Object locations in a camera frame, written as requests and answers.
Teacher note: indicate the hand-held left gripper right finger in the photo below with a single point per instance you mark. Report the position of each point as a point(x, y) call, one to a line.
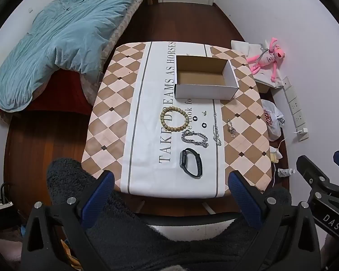
point(242, 194)

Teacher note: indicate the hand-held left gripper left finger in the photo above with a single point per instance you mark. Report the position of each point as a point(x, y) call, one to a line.
point(101, 193)

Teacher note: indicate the black smart band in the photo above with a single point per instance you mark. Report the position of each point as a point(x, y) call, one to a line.
point(196, 163)

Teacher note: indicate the silver earrings cluster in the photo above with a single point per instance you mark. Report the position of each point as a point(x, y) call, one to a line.
point(231, 129)

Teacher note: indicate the white cardboard box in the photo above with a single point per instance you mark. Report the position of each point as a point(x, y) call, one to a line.
point(203, 90)

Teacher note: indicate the small white bottle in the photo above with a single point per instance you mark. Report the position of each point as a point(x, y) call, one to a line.
point(285, 172)

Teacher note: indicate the yellow white packet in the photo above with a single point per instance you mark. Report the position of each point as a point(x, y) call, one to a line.
point(275, 156)

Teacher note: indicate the dark fleece pants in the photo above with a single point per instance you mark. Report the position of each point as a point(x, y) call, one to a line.
point(124, 225)

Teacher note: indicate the white charger plug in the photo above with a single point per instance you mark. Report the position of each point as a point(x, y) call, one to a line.
point(302, 131)

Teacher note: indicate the white plastic bag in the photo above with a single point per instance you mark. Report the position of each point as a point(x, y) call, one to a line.
point(272, 118)

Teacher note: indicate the white power strip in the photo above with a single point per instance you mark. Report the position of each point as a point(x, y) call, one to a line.
point(295, 104)

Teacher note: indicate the checkered tablecloth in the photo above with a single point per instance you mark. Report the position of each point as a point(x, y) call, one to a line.
point(115, 113)

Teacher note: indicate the bed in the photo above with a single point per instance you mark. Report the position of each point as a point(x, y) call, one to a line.
point(70, 90)

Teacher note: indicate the pink plush toy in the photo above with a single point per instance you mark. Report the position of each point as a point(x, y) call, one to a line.
point(266, 58)

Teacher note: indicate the blue duvet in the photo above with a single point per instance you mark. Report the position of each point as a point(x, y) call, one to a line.
point(59, 42)

